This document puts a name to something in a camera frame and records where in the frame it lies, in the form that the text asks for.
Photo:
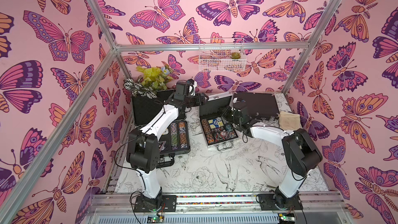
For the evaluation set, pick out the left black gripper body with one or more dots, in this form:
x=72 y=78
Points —
x=190 y=102

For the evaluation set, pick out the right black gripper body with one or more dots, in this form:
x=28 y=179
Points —
x=236 y=112

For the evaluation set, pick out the black aluminium poker case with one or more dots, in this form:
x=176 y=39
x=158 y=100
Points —
x=256 y=105

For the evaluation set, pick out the small silver poker case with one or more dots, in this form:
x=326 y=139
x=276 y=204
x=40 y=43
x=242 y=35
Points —
x=216 y=121

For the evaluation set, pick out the large black poker case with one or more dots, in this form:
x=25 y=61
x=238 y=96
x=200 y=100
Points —
x=143 y=151

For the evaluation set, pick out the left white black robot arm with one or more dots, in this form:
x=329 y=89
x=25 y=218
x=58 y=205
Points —
x=150 y=183

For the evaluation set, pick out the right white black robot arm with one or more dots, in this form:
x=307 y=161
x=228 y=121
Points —
x=301 y=153

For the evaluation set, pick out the green artificial plant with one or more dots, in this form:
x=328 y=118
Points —
x=155 y=78

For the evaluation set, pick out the cream work glove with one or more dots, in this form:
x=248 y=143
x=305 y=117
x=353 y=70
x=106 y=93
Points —
x=289 y=121

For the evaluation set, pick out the striped leaf plant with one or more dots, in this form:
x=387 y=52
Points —
x=137 y=89

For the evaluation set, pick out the small green succulent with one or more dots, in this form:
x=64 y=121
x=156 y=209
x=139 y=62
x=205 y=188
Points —
x=235 y=55

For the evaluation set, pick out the white wire basket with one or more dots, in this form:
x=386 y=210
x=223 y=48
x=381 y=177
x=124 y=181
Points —
x=215 y=57

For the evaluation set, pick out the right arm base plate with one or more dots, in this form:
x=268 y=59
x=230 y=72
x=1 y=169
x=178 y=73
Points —
x=276 y=201

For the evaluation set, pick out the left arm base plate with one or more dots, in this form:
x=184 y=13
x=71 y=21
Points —
x=161 y=203

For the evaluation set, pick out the aluminium front rail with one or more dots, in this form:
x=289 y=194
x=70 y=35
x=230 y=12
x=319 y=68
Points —
x=324 y=207

